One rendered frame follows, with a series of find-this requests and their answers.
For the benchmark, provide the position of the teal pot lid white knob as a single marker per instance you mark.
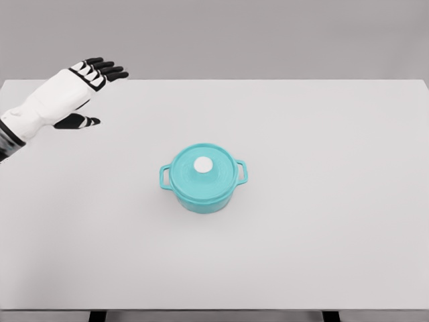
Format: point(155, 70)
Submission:
point(201, 176)

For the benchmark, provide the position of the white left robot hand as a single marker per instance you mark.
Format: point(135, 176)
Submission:
point(63, 92)

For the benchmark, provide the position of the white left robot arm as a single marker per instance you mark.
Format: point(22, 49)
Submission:
point(20, 122)

